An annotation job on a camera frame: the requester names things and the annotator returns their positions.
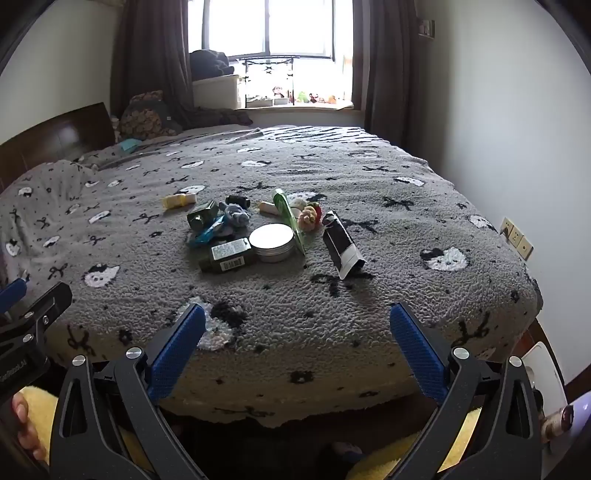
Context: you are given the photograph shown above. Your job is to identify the yellow fluffy blanket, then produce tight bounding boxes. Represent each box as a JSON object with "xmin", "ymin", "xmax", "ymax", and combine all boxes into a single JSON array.
[{"xmin": 14, "ymin": 385, "xmax": 490, "ymax": 480}]

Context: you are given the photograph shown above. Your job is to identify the dark green box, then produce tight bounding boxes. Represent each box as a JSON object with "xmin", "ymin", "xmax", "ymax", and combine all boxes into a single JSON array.
[{"xmin": 187, "ymin": 200, "xmax": 221, "ymax": 230}]

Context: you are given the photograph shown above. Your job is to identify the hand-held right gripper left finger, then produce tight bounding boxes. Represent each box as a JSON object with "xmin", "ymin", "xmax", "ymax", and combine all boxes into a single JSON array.
[{"xmin": 48, "ymin": 302, "xmax": 208, "ymax": 480}]

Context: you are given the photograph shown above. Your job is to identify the red and green plush toy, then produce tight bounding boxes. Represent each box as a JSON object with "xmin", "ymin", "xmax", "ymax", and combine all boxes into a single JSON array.
[{"xmin": 298, "ymin": 202, "xmax": 324, "ymax": 234}]

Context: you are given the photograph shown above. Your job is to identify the window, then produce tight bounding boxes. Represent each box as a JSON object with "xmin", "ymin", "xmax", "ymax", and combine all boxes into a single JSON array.
[{"xmin": 187, "ymin": 0, "xmax": 354, "ymax": 62}]

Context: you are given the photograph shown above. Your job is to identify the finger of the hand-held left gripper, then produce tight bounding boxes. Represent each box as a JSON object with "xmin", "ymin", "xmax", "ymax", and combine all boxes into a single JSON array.
[
  {"xmin": 0, "ymin": 281, "xmax": 73, "ymax": 344},
  {"xmin": 0, "ymin": 278, "xmax": 27, "ymax": 315}
]

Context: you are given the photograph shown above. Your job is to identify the row of small figurines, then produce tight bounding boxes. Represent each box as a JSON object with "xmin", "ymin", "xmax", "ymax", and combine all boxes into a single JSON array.
[{"xmin": 249, "ymin": 85, "xmax": 348, "ymax": 106}]

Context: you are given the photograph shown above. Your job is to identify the purple bottle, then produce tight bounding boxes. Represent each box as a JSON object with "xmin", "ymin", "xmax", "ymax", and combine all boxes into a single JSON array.
[{"xmin": 540, "ymin": 391, "xmax": 591, "ymax": 445}]

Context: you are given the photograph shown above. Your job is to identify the white storage box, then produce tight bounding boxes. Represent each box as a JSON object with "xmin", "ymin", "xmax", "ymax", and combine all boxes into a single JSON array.
[{"xmin": 191, "ymin": 74, "xmax": 246, "ymax": 110}]

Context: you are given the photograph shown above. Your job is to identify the grey printed blanket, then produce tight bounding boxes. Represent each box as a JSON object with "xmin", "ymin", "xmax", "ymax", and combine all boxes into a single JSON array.
[{"xmin": 0, "ymin": 124, "xmax": 544, "ymax": 423}]

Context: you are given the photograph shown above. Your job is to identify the dark wooden headboard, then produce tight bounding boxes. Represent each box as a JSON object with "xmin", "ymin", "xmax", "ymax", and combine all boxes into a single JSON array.
[{"xmin": 0, "ymin": 102, "xmax": 116, "ymax": 195}]

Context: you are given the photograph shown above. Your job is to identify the patterned brown pillow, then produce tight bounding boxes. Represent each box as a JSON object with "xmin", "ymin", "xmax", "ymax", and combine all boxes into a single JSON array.
[{"xmin": 118, "ymin": 90, "xmax": 184, "ymax": 140}]

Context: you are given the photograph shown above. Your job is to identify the round metal tin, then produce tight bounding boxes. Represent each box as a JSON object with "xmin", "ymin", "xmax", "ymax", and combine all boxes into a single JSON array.
[{"xmin": 248, "ymin": 224, "xmax": 296, "ymax": 264}]

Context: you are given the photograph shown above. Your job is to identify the wooden bed frame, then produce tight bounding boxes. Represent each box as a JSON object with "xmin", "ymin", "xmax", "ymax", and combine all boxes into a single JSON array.
[{"xmin": 519, "ymin": 318, "xmax": 556, "ymax": 366}]

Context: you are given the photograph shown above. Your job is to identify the dark bottle with white label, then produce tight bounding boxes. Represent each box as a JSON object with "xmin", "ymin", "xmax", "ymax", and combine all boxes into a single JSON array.
[{"xmin": 198, "ymin": 237, "xmax": 253, "ymax": 273}]

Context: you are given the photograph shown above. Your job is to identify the dark folded clothes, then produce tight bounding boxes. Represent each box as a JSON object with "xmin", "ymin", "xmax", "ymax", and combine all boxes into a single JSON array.
[{"xmin": 189, "ymin": 48, "xmax": 236, "ymax": 80}]

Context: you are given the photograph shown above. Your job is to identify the black and white carton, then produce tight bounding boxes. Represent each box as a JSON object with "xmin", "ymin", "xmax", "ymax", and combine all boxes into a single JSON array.
[{"xmin": 321, "ymin": 210, "xmax": 367, "ymax": 281}]

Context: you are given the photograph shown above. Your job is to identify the green tube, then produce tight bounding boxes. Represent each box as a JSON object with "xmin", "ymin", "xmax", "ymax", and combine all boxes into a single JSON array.
[{"xmin": 272, "ymin": 188, "xmax": 307, "ymax": 256}]

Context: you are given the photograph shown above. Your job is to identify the black wire rack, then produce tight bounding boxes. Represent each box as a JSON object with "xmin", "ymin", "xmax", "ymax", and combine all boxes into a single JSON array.
[{"xmin": 239, "ymin": 56, "xmax": 297, "ymax": 105}]

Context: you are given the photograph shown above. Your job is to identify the blue frayed cloth strip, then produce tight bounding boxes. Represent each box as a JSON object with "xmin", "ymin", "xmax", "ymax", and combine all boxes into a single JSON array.
[{"xmin": 217, "ymin": 202, "xmax": 254, "ymax": 230}]

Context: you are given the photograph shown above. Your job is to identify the person's left hand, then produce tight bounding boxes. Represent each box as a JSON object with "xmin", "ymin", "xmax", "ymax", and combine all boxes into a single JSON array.
[{"xmin": 11, "ymin": 390, "xmax": 50, "ymax": 463}]

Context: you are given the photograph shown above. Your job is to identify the dark brown curtain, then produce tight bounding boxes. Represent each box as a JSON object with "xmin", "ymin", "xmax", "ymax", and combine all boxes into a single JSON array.
[
  {"xmin": 352, "ymin": 0, "xmax": 419, "ymax": 137},
  {"xmin": 111, "ymin": 0, "xmax": 195, "ymax": 121}
]

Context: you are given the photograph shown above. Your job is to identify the teal packet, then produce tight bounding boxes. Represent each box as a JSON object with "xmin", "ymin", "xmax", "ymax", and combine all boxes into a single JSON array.
[{"xmin": 187, "ymin": 217, "xmax": 228, "ymax": 248}]

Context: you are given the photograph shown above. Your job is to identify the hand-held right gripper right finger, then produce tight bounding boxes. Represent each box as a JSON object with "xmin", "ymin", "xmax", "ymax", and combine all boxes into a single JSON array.
[{"xmin": 388, "ymin": 302, "xmax": 543, "ymax": 480}]

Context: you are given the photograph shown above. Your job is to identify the blue and pink slipper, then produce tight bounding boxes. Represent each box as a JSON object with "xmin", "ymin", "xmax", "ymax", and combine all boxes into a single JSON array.
[{"xmin": 329, "ymin": 442, "xmax": 366, "ymax": 465}]

